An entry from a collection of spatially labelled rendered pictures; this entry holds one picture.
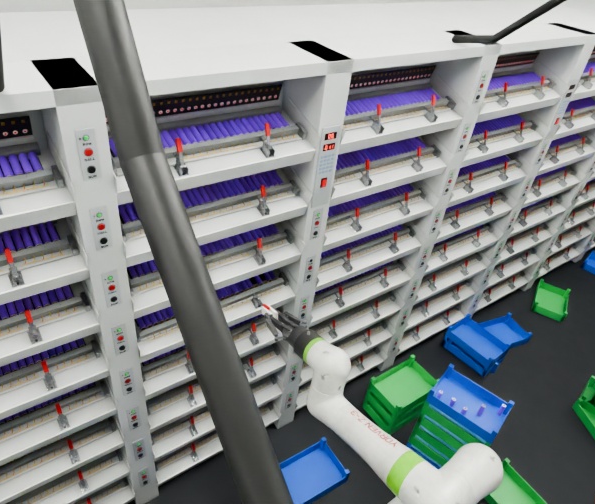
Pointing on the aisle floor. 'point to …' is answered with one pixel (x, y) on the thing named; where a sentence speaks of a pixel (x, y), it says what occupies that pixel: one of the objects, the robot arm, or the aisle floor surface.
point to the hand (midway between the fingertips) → (269, 312)
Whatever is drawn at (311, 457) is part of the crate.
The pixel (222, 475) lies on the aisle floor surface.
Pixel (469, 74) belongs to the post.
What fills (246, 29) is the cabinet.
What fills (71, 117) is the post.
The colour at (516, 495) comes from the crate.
